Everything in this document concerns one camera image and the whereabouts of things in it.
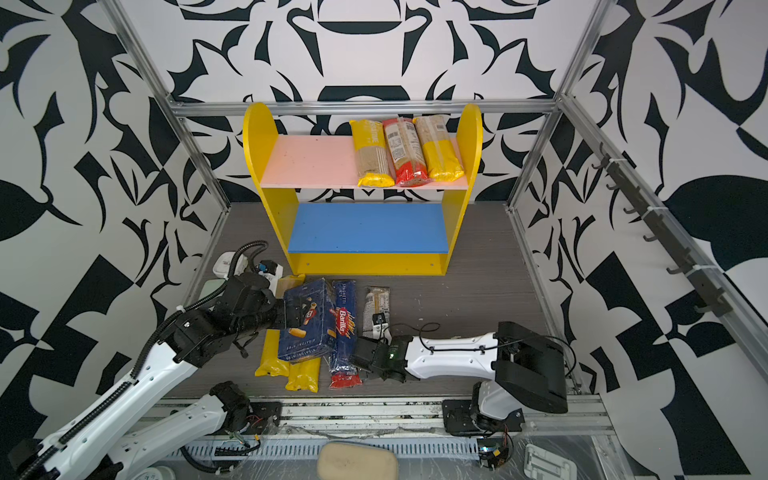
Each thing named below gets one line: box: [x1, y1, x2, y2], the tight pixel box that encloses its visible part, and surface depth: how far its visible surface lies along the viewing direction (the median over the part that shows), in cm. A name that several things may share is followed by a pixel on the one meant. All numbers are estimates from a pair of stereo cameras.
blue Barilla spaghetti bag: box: [329, 280, 363, 389], surface depth 82 cm
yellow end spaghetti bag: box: [413, 115, 465, 182], surface depth 74 cm
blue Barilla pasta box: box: [278, 278, 337, 361], surface depth 79 cm
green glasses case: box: [198, 279, 226, 301], surface depth 96 cm
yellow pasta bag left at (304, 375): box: [285, 357, 321, 393], surface depth 81 cm
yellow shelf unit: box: [243, 103, 483, 276], surface depth 80 cm
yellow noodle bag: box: [350, 119, 396, 188], surface depth 73 cm
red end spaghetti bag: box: [382, 118, 430, 187], surface depth 74 cm
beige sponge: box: [317, 440, 399, 480], surface depth 67 cm
